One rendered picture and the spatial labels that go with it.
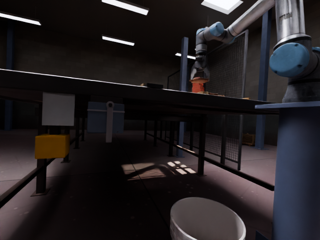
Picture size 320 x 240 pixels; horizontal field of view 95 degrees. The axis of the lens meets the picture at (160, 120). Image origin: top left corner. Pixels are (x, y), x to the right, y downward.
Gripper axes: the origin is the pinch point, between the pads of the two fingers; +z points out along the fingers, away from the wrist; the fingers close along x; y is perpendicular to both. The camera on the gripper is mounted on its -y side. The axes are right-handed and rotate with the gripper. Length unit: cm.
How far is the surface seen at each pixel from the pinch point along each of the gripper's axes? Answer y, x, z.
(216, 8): 416, 8, -337
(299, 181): -25, -46, 52
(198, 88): 84, 12, -11
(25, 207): -36, 130, 103
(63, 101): -68, 40, 21
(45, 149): -73, 41, 39
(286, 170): -23, -42, 48
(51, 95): -71, 43, 19
